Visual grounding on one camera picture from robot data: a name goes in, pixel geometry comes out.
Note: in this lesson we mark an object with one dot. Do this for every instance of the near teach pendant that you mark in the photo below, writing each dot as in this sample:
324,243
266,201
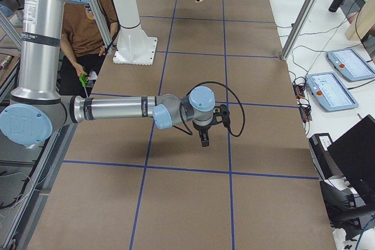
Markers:
330,92

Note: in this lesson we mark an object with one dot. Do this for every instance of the black laptop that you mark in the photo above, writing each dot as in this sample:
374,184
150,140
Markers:
353,153

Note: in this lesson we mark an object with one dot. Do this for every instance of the far teach pendant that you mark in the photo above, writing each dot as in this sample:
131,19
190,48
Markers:
350,64

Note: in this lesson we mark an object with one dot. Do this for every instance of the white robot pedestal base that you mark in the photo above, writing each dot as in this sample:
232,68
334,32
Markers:
134,46

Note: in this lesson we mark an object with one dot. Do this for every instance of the teach pendant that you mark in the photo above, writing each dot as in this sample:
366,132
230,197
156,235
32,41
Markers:
350,64
330,92

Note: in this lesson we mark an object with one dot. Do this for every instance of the green handled tool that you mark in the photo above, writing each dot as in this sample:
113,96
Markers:
83,81

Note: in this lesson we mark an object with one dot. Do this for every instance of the person in brown shirt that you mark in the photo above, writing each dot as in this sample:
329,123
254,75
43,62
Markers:
82,46

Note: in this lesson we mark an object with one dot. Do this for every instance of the black computer box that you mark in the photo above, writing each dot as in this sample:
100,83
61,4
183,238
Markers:
319,143

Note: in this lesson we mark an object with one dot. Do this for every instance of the wooden board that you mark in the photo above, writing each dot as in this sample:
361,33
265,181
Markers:
362,23

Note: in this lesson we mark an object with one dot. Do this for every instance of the orange electronics board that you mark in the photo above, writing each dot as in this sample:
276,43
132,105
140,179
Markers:
299,91

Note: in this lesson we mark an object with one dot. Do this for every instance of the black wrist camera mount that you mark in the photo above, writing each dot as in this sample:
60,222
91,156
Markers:
221,115

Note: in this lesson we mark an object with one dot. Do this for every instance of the aluminium frame post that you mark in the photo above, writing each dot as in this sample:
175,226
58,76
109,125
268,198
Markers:
297,28

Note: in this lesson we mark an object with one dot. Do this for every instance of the aluminium side frame strut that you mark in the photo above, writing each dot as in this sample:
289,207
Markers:
103,22

